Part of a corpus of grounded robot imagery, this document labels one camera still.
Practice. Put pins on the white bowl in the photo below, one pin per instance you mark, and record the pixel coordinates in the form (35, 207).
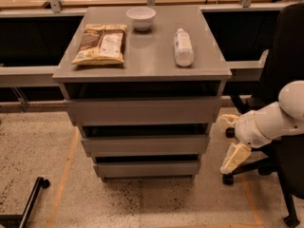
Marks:
(141, 18)

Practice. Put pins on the black wheeled stand leg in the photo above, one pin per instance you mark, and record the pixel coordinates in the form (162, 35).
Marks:
(20, 221)

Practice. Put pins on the black office chair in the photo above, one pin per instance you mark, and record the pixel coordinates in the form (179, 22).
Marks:
(285, 155)

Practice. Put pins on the brown yellow snack bag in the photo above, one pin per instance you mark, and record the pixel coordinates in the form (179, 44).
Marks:
(101, 45)

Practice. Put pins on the grey drawer cabinet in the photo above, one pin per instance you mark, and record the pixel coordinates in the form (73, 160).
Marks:
(149, 71)

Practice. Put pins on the clear plastic bottle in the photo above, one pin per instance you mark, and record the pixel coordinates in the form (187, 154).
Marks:
(184, 54)

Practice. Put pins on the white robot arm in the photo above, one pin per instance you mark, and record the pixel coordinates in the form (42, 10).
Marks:
(285, 117)

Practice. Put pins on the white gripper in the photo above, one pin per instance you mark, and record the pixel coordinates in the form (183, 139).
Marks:
(248, 129)

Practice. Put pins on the grey top drawer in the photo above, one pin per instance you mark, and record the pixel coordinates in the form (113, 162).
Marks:
(193, 110)

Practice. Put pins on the grey middle drawer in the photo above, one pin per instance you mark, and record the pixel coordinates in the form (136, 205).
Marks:
(146, 145)

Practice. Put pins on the grey drawer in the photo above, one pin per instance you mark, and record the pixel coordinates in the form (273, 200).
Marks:
(146, 145)
(146, 169)
(193, 110)

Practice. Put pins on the grey bottom drawer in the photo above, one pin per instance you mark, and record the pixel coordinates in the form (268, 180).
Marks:
(146, 169)

